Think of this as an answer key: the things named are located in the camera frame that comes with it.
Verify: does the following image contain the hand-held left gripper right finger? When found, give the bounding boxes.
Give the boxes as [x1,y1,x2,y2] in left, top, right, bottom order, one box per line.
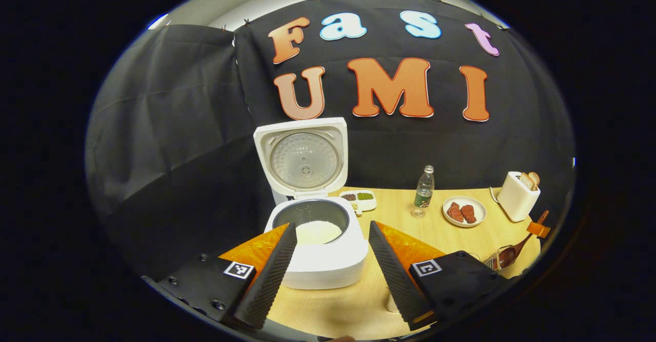
[368,220,518,331]

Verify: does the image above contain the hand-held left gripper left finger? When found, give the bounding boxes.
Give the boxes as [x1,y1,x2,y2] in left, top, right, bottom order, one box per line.
[142,223,298,331]

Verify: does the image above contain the wooden spoon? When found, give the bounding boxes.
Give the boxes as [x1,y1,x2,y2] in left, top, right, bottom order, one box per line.
[496,210,549,270]

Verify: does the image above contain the metal wire chopstick holder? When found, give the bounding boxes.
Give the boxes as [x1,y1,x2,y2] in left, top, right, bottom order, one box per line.
[484,247,518,272]

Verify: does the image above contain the white rice cooker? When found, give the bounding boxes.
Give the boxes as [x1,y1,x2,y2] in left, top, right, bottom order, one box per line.
[253,117,369,290]

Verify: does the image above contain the white rice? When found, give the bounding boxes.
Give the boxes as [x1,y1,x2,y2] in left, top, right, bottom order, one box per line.
[296,220,343,246]

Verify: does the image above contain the clear rice container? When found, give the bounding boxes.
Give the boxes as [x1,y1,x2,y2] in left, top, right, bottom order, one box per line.
[384,286,405,314]

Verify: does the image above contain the white toaster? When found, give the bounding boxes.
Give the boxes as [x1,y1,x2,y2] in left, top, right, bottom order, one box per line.
[497,171,541,223]

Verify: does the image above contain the white oval plate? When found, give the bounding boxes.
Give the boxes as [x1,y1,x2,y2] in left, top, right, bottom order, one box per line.
[442,196,487,228]

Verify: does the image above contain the white divided condiment dish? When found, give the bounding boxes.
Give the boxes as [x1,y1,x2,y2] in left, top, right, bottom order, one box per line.
[339,190,377,214]

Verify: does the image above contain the clear plastic water bottle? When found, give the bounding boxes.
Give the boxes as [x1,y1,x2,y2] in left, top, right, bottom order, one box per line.
[411,165,435,219]

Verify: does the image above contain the black backdrop cloth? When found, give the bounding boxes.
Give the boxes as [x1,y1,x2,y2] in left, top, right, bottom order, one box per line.
[85,0,575,276]

